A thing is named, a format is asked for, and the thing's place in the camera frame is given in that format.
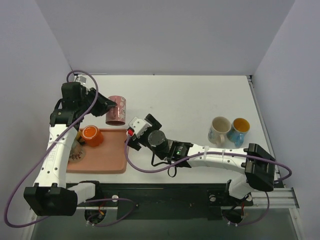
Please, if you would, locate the pink patterned mug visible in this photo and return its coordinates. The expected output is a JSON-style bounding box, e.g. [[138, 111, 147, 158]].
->
[[105, 95, 127, 126]]

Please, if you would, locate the beige patterned mug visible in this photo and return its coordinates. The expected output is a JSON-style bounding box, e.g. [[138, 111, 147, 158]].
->
[[207, 116, 231, 146]]

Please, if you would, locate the blue patterned mug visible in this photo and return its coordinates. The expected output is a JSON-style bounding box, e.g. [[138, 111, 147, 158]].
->
[[226, 118, 250, 148]]

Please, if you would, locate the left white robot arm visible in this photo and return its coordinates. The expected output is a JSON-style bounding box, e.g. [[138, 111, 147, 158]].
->
[[23, 82, 117, 216]]

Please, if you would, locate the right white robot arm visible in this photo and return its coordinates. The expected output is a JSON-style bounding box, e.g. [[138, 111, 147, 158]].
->
[[126, 114, 276, 205]]

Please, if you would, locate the yellow mug behind tray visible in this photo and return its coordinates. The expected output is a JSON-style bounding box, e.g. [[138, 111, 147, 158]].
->
[[75, 130, 85, 145]]

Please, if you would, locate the orange mug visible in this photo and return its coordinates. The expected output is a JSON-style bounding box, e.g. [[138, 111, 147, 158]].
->
[[81, 125, 104, 148]]

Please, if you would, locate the yellow cream mug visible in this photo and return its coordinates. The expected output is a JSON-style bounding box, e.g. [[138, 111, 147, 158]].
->
[[68, 140, 86, 164]]

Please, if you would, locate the pink plastic tray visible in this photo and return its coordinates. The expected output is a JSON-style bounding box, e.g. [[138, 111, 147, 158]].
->
[[66, 128, 127, 174]]

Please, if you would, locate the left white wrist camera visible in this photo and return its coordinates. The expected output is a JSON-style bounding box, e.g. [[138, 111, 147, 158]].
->
[[74, 75, 87, 85]]

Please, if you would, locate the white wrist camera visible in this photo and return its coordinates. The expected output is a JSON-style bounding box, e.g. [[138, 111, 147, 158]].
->
[[74, 75, 87, 85], [128, 116, 151, 138]]

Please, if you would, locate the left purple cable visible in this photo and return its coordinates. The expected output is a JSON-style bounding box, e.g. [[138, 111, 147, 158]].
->
[[4, 69, 137, 229]]

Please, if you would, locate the purple cable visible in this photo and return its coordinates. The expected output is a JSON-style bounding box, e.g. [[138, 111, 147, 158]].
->
[[124, 134, 293, 227], [4, 69, 137, 229]]

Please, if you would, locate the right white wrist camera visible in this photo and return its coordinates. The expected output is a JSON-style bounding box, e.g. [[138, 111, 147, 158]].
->
[[128, 116, 151, 138]]

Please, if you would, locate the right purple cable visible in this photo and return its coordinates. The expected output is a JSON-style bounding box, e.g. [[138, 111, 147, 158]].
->
[[124, 134, 293, 227]]

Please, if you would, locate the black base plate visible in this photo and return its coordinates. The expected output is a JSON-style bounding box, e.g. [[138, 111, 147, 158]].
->
[[80, 183, 253, 223]]

